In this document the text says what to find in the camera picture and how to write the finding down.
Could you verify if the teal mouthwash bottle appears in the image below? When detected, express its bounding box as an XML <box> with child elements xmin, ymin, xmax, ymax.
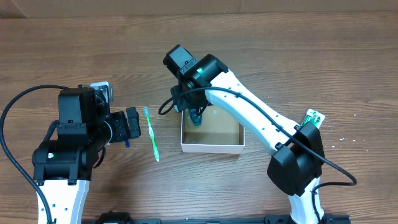
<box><xmin>189</xmin><ymin>109</ymin><xmax>202</xmax><ymax>126</ymax></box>

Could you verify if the green toothbrush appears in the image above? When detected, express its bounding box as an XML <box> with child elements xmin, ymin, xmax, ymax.
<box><xmin>143</xmin><ymin>106</ymin><xmax>160</xmax><ymax>162</ymax></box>

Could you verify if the green soap packet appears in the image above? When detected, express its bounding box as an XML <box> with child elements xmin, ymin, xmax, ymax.
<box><xmin>301</xmin><ymin>109</ymin><xmax>325</xmax><ymax>129</ymax></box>

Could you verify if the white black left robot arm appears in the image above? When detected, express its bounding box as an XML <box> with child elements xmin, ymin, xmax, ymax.
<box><xmin>32</xmin><ymin>82</ymin><xmax>141</xmax><ymax>223</ymax></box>

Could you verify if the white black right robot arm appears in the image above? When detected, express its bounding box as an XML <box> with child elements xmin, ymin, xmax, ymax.
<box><xmin>163</xmin><ymin>45</ymin><xmax>325</xmax><ymax>223</ymax></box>

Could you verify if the white cardboard box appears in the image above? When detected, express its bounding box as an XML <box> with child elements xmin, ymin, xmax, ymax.
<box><xmin>180</xmin><ymin>106</ymin><xmax>246</xmax><ymax>154</ymax></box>

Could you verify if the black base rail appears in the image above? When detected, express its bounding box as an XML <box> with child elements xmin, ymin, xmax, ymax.
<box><xmin>93</xmin><ymin>211</ymin><xmax>352</xmax><ymax>224</ymax></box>

